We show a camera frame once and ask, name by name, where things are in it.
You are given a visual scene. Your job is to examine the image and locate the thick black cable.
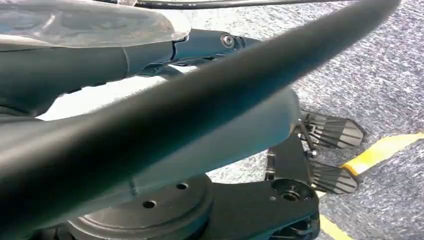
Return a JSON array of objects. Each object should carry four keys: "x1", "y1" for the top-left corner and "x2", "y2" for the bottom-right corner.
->
[{"x1": 0, "y1": 0, "x2": 402, "y2": 240}]

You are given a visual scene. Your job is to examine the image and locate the yellow floor tape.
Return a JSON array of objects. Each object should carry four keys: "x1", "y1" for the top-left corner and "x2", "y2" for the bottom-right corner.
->
[{"x1": 314, "y1": 132, "x2": 424, "y2": 240}]

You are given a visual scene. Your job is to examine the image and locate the thin black cable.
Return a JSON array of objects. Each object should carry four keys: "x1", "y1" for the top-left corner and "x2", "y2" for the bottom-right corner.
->
[{"x1": 94, "y1": 0, "x2": 352, "y2": 10}]

